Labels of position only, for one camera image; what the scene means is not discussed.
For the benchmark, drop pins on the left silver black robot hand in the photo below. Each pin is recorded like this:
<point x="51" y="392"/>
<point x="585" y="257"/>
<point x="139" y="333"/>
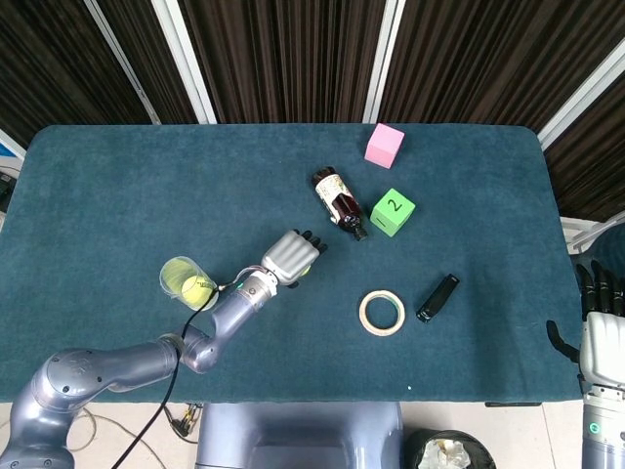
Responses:
<point x="288" y="256"/>

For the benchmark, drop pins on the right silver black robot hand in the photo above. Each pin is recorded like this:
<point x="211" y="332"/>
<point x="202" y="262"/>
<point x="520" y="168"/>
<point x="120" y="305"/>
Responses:
<point x="605" y="352"/>

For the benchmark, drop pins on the plain yellow tennis ball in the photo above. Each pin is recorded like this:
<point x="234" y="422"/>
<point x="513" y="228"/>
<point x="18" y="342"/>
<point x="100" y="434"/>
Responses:
<point x="306" y="271"/>

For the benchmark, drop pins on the yellow tennis ball black print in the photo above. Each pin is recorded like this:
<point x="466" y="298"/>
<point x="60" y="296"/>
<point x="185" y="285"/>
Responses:
<point x="195" y="292"/>

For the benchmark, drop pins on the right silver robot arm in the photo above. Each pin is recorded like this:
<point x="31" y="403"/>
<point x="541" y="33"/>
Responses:
<point x="605" y="435"/>

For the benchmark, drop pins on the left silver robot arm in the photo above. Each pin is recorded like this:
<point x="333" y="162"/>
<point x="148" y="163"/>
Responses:
<point x="97" y="366"/>

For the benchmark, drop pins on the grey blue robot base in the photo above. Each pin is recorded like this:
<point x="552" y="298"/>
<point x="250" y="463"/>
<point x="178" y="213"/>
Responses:
<point x="293" y="430"/>

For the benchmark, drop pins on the clear plastic cup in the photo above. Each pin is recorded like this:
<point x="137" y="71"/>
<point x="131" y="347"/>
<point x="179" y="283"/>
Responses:
<point x="171" y="273"/>

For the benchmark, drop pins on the brown glass bottle white label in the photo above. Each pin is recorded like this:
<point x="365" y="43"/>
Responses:
<point x="342" y="205"/>

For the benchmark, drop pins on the beige masking tape roll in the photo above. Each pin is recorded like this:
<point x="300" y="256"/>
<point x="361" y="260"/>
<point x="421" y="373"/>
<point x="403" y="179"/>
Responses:
<point x="362" y="312"/>

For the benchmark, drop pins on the blue upholstered chair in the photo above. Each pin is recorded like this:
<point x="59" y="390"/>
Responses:
<point x="610" y="249"/>

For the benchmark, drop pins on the blue velvet tablecloth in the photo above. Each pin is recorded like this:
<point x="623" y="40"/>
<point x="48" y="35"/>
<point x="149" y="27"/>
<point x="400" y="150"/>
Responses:
<point x="293" y="361"/>

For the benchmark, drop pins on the green numbered foam die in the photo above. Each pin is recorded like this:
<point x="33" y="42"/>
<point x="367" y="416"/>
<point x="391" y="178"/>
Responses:
<point x="390" y="215"/>

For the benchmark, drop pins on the pink foam cube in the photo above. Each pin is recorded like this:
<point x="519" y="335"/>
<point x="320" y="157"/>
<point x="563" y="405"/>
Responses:
<point x="383" y="146"/>

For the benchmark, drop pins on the black stapler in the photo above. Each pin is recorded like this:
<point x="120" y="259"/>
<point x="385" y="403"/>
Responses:
<point x="437" y="298"/>

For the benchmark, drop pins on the black trash bin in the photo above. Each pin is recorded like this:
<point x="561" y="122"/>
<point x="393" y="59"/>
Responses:
<point x="415" y="449"/>

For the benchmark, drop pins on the white blue sign board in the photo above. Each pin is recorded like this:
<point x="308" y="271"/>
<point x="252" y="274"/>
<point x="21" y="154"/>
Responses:
<point x="9" y="146"/>

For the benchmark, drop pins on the black table edge bracket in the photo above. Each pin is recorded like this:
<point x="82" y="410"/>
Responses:
<point x="512" y="404"/>

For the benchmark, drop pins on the white metal frame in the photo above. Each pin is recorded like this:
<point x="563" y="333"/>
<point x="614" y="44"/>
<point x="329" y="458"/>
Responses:
<point x="576" y="227"/>

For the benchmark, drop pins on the white partition frame post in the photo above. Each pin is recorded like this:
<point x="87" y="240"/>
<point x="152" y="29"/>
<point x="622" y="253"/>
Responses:
<point x="122" y="62"/>
<point x="586" y="95"/>
<point x="186" y="63"/>
<point x="386" y="63"/>

